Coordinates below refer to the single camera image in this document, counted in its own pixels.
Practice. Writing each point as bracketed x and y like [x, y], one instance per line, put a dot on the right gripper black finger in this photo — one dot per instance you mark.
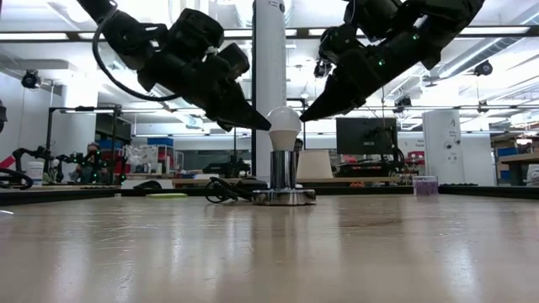
[332, 103]

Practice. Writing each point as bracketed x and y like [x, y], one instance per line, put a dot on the white frosted light bulb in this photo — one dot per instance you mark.
[284, 122]

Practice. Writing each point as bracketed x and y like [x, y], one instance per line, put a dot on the black background robot arm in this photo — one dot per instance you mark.
[121, 168]
[63, 162]

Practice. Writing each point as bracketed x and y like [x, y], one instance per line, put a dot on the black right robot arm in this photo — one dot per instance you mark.
[442, 25]

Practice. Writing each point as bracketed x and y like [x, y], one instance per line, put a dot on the black background device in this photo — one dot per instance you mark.
[229, 167]

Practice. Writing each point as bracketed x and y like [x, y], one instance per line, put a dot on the black monitor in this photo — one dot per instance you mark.
[362, 136]

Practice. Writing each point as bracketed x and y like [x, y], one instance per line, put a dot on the person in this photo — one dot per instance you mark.
[93, 151]
[299, 145]

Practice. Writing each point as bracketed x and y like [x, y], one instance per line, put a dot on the white pillar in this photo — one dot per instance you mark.
[269, 63]

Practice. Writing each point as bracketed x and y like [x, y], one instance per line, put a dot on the beige lampshade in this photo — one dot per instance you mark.
[313, 164]

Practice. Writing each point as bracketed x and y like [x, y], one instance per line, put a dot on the blue storage bin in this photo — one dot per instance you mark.
[160, 142]

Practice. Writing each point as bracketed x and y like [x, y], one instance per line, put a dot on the chrome lamp base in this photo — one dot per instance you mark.
[283, 172]

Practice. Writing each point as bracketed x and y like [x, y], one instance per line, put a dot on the black machine under monitor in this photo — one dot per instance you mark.
[379, 168]

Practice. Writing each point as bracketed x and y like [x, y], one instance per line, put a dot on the yellow-green flat disc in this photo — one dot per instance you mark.
[166, 195]

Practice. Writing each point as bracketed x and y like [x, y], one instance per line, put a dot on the black rounded object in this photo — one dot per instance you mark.
[147, 185]

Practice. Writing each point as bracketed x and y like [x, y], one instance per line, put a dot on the white kiosk cabinet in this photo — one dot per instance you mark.
[442, 147]

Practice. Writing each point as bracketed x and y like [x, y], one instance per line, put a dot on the purple plastic container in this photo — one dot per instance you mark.
[425, 187]

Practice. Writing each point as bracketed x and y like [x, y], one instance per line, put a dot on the wooden workbench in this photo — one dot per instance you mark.
[522, 158]

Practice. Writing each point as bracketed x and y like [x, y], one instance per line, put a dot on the white bucket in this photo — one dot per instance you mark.
[35, 170]

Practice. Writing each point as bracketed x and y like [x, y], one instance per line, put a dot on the black hanging overhead camera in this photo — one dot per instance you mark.
[321, 70]

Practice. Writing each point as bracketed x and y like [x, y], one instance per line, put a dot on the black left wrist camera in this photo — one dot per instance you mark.
[233, 59]

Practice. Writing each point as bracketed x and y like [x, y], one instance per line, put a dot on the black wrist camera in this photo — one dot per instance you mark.
[233, 59]
[337, 42]

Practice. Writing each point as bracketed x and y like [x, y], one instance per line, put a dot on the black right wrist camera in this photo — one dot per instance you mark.
[337, 42]

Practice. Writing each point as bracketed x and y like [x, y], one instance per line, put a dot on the silver ventilation duct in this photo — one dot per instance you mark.
[476, 59]

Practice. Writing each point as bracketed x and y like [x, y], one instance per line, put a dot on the black ceiling dome camera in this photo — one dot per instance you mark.
[483, 68]
[30, 80]

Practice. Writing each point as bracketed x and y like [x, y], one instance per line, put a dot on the black metal frame stand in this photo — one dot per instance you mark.
[49, 139]

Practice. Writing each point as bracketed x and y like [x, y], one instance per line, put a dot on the black table edge rail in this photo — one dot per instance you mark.
[63, 195]

